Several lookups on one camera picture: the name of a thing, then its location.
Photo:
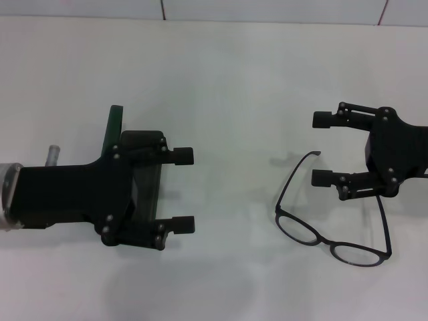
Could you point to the black glasses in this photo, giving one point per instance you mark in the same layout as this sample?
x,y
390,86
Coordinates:
x,y
296,234

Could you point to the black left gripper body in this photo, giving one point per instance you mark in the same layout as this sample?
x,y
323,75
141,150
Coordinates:
x,y
73,194

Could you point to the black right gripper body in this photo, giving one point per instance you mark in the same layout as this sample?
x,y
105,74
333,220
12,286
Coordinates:
x,y
398,154

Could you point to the green glasses case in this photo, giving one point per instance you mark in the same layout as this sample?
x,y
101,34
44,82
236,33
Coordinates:
x,y
113,130

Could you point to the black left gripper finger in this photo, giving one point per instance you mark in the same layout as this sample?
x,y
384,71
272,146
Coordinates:
x,y
182,224
182,156

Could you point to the grey cylindrical connector plug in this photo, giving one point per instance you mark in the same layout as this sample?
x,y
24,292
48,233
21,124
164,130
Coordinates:
x,y
53,154

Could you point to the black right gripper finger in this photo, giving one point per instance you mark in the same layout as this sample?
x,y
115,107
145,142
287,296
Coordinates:
x,y
322,178
324,119

